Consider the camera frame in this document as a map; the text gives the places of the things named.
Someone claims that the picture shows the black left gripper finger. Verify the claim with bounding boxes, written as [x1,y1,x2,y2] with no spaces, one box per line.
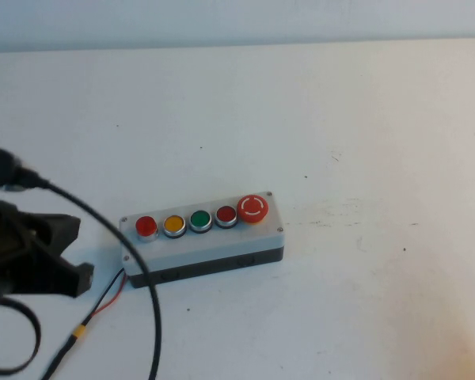
[26,214,82,259]
[7,245,96,299]

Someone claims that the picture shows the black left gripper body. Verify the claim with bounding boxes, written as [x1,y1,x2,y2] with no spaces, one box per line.
[0,199,37,301]

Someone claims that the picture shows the red indicator light button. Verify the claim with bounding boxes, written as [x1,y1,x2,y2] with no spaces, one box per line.
[135,215,159,243]

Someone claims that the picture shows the yellow push button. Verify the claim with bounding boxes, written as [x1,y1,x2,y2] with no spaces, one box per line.
[161,214,188,241]

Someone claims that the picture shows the green push button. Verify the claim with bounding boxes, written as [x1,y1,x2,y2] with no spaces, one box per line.
[188,209,214,235]

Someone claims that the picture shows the dark red push button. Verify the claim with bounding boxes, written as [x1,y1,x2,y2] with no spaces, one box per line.
[215,205,238,230]

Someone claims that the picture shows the red emergency stop mushroom button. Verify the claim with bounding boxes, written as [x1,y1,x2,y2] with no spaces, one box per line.
[236,193,270,225]

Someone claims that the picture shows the grey and black control box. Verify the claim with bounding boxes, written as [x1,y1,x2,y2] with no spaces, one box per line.
[119,192,285,289]

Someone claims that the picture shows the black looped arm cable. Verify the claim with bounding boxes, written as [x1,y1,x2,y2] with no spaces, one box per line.
[0,295,43,377]

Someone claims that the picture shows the black and red power cable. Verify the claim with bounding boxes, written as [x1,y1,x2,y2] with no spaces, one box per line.
[40,267,128,380]

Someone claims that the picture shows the thick black camera cable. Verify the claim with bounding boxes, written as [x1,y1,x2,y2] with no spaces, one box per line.
[14,165,162,380]

